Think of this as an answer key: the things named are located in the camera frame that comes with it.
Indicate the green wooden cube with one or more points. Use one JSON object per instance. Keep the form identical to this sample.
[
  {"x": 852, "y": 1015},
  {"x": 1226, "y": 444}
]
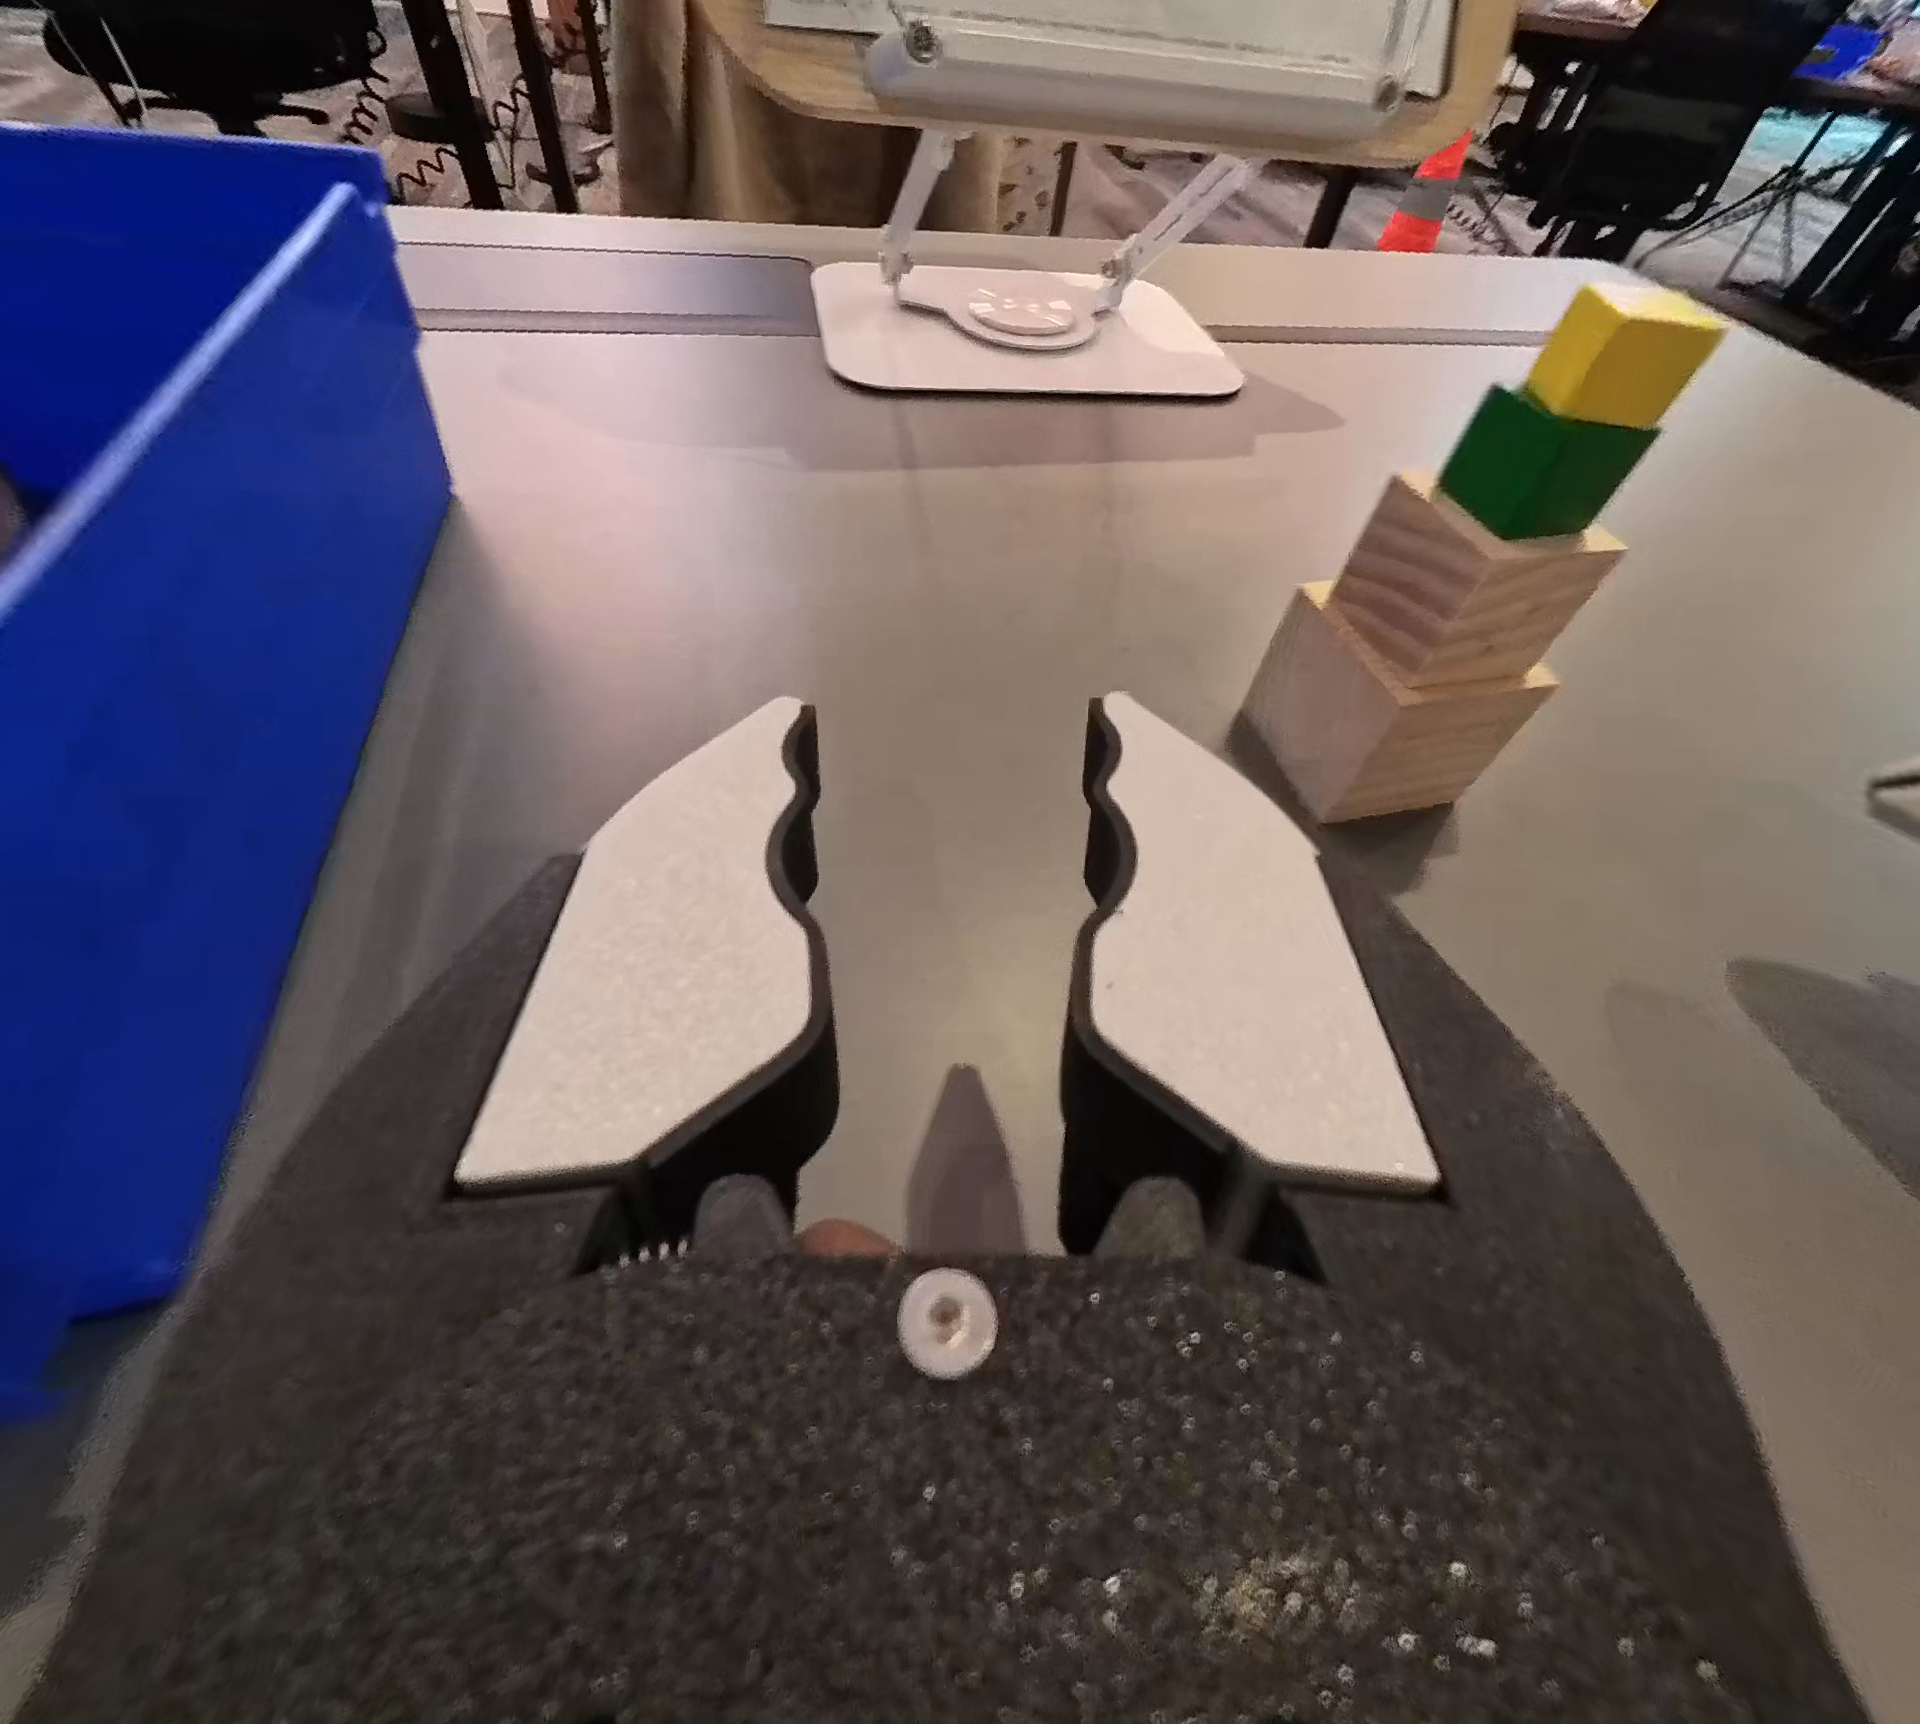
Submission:
[{"x": 1545, "y": 472}]

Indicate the black office chair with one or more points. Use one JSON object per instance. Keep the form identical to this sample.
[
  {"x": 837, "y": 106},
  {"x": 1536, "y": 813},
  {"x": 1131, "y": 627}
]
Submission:
[
  {"x": 1650, "y": 105},
  {"x": 195, "y": 44}
]

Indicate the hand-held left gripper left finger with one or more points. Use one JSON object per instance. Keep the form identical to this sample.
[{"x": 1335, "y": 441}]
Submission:
[{"x": 660, "y": 974}]

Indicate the white document stand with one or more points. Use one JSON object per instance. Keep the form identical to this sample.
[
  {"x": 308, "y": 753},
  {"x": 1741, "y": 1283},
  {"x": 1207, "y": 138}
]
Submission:
[{"x": 900, "y": 359}]

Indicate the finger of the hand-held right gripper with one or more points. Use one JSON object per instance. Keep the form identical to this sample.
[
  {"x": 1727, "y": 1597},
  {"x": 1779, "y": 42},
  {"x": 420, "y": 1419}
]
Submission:
[{"x": 1902, "y": 803}]

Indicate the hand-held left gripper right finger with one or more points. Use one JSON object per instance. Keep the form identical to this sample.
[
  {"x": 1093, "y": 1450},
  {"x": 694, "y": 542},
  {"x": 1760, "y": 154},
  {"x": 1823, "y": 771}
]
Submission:
[{"x": 1245, "y": 988}]

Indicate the medium pale wooden cube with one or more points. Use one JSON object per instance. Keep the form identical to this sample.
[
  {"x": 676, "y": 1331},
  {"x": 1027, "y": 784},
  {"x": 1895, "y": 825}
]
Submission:
[{"x": 1470, "y": 598}]

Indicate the blue plastic bin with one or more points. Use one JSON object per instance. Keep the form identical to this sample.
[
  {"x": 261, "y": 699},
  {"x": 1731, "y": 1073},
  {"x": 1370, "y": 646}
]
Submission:
[{"x": 181, "y": 704}]

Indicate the orange traffic cone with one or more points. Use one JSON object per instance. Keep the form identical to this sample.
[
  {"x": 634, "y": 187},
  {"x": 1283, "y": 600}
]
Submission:
[{"x": 1424, "y": 209}]

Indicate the yellow wooden cube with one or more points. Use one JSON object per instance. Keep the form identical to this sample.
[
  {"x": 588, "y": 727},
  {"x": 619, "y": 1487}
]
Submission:
[{"x": 1629, "y": 359}]

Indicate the large pale wooden cube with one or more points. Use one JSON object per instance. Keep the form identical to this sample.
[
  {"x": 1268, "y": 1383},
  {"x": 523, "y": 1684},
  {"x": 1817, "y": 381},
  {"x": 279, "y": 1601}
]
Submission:
[{"x": 1380, "y": 742}]

